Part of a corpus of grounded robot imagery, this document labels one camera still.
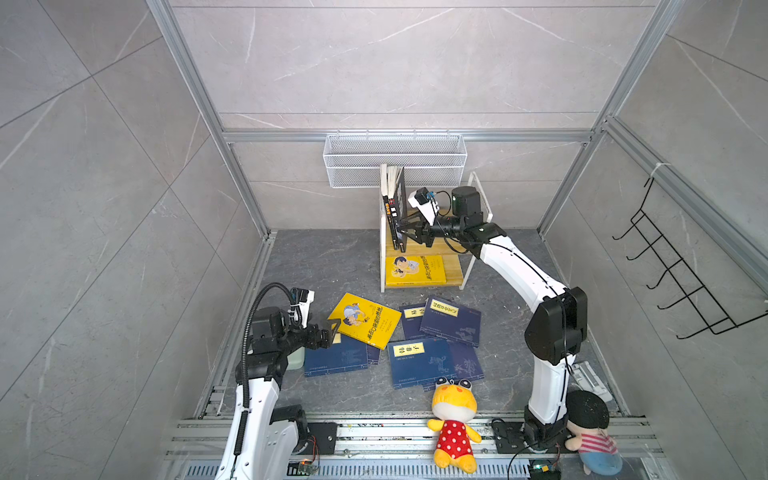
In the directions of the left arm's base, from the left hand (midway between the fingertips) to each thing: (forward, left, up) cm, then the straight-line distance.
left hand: (321, 312), depth 79 cm
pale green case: (-8, +8, -11) cm, 16 cm away
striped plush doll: (-27, -65, -7) cm, 71 cm away
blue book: (-10, -26, -14) cm, 31 cm away
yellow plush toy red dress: (-22, -34, -8) cm, 41 cm away
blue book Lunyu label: (-6, -5, -14) cm, 16 cm away
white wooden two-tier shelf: (+24, -44, -11) cm, 52 cm away
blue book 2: (+3, -39, -15) cm, 42 cm away
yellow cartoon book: (+4, -11, -14) cm, 18 cm away
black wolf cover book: (+23, -23, +16) cm, 36 cm away
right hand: (+20, -22, +14) cm, 33 cm away
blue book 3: (+5, -26, -15) cm, 30 cm away
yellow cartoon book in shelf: (+22, -28, -11) cm, 38 cm away
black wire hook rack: (+15, -85, +18) cm, 88 cm away
